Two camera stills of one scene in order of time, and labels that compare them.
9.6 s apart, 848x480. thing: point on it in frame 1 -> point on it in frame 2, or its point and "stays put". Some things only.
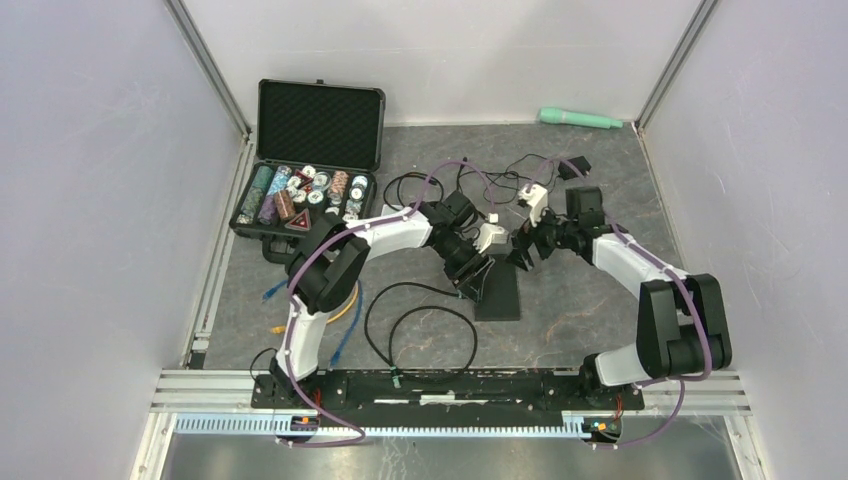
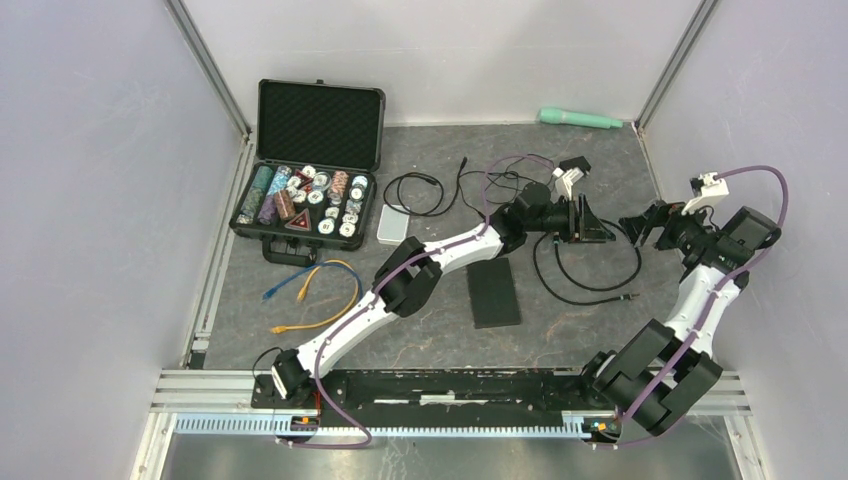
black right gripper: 521,241 -> 655,216
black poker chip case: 319,144 stays put
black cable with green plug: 393,369 -> 584,286
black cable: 398,189 stays put
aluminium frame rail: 209,391 stays put
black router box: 500,294 stays put
